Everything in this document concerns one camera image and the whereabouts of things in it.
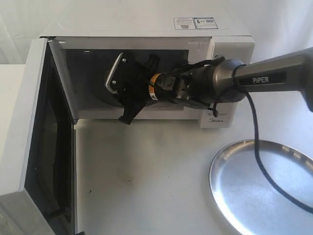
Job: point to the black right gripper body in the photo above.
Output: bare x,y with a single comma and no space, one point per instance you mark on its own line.
135,93

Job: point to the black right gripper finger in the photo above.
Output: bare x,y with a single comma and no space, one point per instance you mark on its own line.
152,63

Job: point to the white microwave door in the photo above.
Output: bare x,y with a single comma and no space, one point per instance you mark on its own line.
38,162

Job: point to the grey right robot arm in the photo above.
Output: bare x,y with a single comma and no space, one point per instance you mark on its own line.
205,84

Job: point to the white microwave oven body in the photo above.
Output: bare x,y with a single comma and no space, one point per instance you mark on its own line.
86,50

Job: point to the white label sticker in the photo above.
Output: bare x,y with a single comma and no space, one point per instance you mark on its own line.
184,23

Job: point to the blue label sticker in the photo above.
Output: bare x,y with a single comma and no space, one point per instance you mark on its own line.
205,23

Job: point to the round steel tray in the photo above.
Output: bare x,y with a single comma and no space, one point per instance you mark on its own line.
248,202

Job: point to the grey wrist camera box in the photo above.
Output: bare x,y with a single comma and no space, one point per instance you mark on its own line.
116,78

